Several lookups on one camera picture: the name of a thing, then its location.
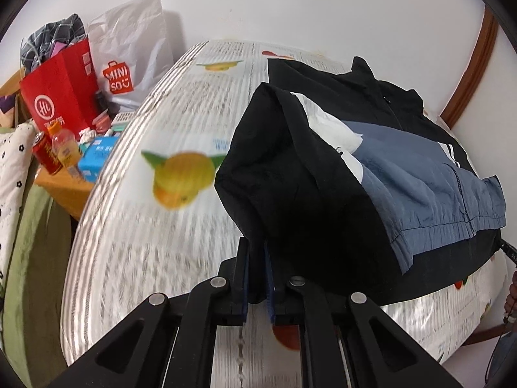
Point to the blue tissue pack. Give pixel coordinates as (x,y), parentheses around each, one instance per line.
(97,157)

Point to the orange drink bottle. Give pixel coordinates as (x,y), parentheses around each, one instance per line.
(64,149)

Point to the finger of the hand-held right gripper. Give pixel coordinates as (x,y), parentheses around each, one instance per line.
(509,251)

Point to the person's right hand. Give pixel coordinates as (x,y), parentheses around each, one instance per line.
(512,299)

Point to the brown wooden door frame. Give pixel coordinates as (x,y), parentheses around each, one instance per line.
(472,68)

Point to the green blanket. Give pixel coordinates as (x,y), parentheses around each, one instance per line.
(36,291)

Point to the person's dark blue clothing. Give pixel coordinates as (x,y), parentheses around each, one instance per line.
(507,359)

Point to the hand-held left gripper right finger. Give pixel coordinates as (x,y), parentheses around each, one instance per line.
(271,295)

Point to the crumpled white tissue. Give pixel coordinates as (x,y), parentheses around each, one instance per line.
(86,134)

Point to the red paper shopping bag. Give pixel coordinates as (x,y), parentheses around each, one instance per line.
(60,89)

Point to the wooden nightstand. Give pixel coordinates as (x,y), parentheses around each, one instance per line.
(64,194)

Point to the small pink box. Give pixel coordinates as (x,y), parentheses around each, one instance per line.
(101,122)

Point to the red drink can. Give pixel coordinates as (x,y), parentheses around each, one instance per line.
(45,153)

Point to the fruit printed white tablecloth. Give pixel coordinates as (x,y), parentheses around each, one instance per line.
(161,250)

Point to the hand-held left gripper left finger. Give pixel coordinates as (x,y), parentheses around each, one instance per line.
(242,287)

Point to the dark plaid cloth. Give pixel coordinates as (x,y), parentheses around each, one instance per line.
(52,36)

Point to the white plastic shopping bag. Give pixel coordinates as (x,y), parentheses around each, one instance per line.
(133,44)

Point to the black white blue zip jacket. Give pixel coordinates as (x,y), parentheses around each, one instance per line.
(307,194)

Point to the brown cardboard box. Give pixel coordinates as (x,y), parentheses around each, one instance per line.
(10,105)

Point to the white floral print pillow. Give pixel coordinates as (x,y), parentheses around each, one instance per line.
(12,178)

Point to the brown wooden trim strip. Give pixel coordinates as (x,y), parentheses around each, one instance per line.
(484,335)

